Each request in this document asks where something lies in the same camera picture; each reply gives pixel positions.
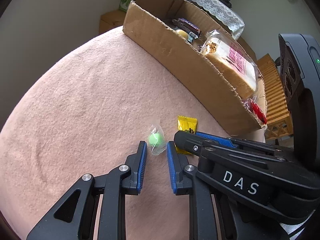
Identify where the brown cardboard box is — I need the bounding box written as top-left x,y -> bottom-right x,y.
123,0 -> 265,136

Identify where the green jelly cup snack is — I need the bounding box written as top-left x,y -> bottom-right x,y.
175,29 -> 193,43

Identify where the clear green candy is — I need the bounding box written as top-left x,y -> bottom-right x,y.
147,120 -> 167,156

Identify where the wooden bench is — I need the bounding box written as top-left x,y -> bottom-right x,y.
99,10 -> 126,35

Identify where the Snickers bar english label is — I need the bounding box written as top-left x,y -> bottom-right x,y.
171,18 -> 202,38

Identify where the yellow candy wrapper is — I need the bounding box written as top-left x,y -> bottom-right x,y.
175,115 -> 199,155

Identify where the white lace cloth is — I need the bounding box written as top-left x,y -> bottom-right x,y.
191,0 -> 245,40

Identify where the bagged sliced bread loaf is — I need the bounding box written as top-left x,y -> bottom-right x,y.
200,30 -> 258,99

